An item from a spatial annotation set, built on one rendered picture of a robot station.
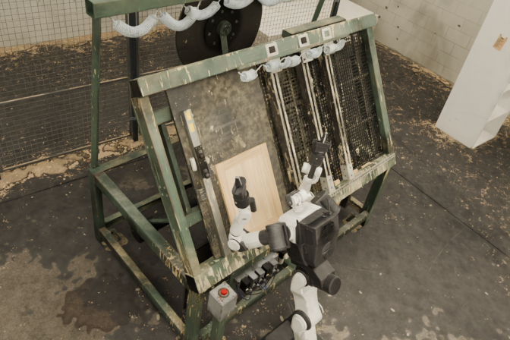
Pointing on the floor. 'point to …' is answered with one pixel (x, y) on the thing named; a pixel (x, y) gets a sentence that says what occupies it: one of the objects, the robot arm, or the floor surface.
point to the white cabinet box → (483, 80)
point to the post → (217, 329)
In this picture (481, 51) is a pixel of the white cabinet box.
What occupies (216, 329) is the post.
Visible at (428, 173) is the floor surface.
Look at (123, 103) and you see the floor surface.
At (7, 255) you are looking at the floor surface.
